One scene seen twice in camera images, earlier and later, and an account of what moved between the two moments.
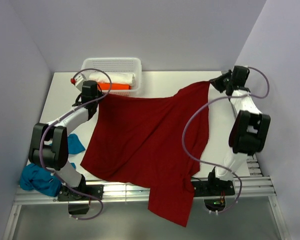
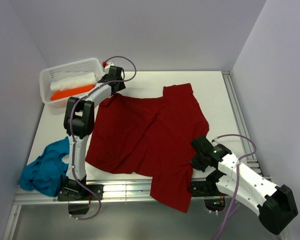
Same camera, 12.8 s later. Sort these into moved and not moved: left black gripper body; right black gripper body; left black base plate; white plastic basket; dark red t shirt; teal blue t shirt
Moved: left black gripper body; right black gripper body; dark red t shirt; white plastic basket
Not moved: left black base plate; teal blue t shirt
